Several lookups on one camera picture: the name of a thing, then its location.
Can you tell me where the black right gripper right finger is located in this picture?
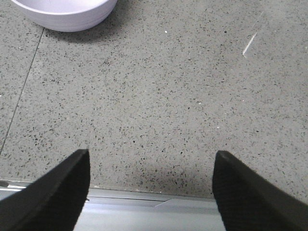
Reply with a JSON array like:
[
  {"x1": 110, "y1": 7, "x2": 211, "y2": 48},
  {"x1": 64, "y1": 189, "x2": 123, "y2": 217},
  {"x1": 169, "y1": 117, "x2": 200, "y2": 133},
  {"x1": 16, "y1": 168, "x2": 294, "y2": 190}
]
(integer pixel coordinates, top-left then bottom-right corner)
[{"x1": 212, "y1": 151, "x2": 308, "y2": 231}]

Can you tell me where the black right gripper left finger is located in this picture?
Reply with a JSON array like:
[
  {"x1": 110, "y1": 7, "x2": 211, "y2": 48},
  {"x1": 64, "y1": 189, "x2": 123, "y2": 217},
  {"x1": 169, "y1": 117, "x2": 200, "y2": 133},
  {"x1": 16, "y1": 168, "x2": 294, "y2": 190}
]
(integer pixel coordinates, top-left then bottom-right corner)
[{"x1": 0, "y1": 149, "x2": 90, "y2": 231}]

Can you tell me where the lilac plastic bowl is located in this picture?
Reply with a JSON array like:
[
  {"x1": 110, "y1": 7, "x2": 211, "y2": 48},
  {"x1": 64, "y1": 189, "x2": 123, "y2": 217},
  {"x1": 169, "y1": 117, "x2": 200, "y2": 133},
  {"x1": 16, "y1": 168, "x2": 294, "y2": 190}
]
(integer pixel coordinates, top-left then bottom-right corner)
[{"x1": 12, "y1": 0, "x2": 117, "y2": 32}]

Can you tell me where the black drawer disinfection cabinet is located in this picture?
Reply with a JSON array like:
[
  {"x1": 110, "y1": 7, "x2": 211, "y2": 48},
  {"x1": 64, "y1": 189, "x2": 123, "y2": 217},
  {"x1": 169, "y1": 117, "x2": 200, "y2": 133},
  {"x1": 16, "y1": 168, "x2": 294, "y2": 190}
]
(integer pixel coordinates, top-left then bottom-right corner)
[{"x1": 0, "y1": 179, "x2": 227, "y2": 231}]

